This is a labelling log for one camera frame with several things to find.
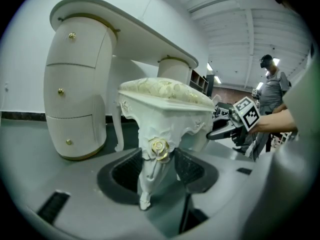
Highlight white dressing table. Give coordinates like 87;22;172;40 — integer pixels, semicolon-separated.
43;0;200;161

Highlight open cubby shelf cabinet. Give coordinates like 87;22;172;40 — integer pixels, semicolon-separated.
189;68;210;96

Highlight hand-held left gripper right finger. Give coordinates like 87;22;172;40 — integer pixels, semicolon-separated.
173;147;220;195

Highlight white ornate cushioned stool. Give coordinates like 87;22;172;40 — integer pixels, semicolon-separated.
111;77;216;211

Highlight white t-shirt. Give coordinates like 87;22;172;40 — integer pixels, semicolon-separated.
282;41;320;145

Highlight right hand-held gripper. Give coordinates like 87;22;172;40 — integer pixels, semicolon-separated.
206;96;261;147

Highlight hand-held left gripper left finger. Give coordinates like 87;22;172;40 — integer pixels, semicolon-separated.
96;147;145;206

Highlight person's right forearm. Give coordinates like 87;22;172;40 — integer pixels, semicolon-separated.
248;108;298;135

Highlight ceiling strip lights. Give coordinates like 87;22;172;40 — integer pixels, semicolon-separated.
206;57;281;90

